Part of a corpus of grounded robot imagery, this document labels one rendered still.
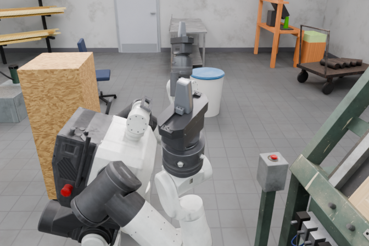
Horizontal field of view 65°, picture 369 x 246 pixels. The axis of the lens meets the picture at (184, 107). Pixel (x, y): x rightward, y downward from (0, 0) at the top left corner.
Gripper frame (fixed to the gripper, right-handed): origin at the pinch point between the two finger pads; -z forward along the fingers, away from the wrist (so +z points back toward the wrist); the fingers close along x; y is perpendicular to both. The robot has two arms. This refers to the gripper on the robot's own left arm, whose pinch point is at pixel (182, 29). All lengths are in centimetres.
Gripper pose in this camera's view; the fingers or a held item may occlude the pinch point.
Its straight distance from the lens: 118.7
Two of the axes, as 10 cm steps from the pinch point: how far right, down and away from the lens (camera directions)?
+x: 5.5, 1.3, -8.2
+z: -0.1, 9.9, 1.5
